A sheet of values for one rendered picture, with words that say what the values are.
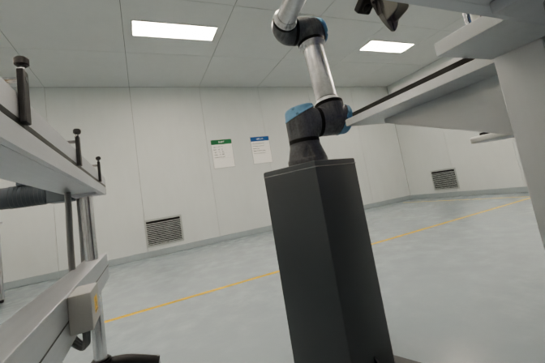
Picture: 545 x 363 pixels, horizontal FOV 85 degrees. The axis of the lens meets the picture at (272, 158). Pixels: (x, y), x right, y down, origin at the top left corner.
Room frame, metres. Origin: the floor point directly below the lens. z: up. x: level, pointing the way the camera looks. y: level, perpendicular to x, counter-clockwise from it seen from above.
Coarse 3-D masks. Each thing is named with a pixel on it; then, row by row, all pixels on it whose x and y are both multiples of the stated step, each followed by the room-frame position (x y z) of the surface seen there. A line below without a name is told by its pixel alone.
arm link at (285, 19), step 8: (288, 0) 0.97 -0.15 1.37; (296, 0) 0.96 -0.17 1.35; (304, 0) 0.97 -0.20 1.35; (280, 8) 1.04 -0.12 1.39; (288, 8) 1.00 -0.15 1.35; (296, 8) 1.00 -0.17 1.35; (280, 16) 1.06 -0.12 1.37; (288, 16) 1.04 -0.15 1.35; (296, 16) 1.05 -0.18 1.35; (272, 24) 1.11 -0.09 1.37; (280, 24) 1.09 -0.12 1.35; (288, 24) 1.08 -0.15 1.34; (280, 32) 1.12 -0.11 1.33; (288, 32) 1.12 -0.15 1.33; (296, 32) 1.15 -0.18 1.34; (280, 40) 1.17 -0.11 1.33; (288, 40) 1.16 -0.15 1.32
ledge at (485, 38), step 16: (464, 32) 0.37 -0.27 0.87; (480, 32) 0.35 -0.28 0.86; (496, 32) 0.36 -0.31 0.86; (512, 32) 0.37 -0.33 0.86; (528, 32) 0.37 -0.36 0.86; (544, 32) 0.38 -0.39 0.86; (448, 48) 0.39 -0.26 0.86; (464, 48) 0.39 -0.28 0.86; (480, 48) 0.40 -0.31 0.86; (496, 48) 0.41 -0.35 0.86; (512, 48) 0.42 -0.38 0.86
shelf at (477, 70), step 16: (464, 64) 0.52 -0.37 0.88; (480, 64) 0.49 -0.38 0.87; (432, 80) 0.57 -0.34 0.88; (448, 80) 0.55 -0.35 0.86; (464, 80) 0.55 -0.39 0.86; (480, 80) 0.57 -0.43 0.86; (400, 96) 0.65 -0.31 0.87; (416, 96) 0.62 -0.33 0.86; (432, 96) 0.64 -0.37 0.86; (368, 112) 0.74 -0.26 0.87; (384, 112) 0.72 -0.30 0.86; (400, 112) 0.75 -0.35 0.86
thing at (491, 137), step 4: (476, 136) 1.26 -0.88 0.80; (480, 136) 1.25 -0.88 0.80; (484, 136) 1.23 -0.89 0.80; (488, 136) 1.22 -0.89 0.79; (492, 136) 1.20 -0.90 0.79; (496, 136) 1.19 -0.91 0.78; (500, 136) 1.18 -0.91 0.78; (504, 136) 1.17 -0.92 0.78; (508, 136) 1.16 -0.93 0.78; (512, 136) 1.21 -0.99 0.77; (472, 140) 1.28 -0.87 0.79; (476, 140) 1.26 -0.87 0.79; (480, 140) 1.25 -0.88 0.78; (484, 140) 1.24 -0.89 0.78; (488, 140) 1.23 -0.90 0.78; (492, 140) 1.27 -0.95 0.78; (496, 140) 1.33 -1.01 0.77
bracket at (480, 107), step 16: (496, 80) 0.55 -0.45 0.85; (448, 96) 0.64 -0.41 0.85; (464, 96) 0.61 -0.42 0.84; (480, 96) 0.58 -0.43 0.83; (496, 96) 0.56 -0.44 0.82; (416, 112) 0.72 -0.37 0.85; (432, 112) 0.68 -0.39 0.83; (448, 112) 0.65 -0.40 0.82; (464, 112) 0.62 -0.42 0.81; (480, 112) 0.59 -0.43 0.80; (496, 112) 0.56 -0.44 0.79; (448, 128) 0.65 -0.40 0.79; (464, 128) 0.62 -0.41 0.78; (480, 128) 0.60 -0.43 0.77; (496, 128) 0.57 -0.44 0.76
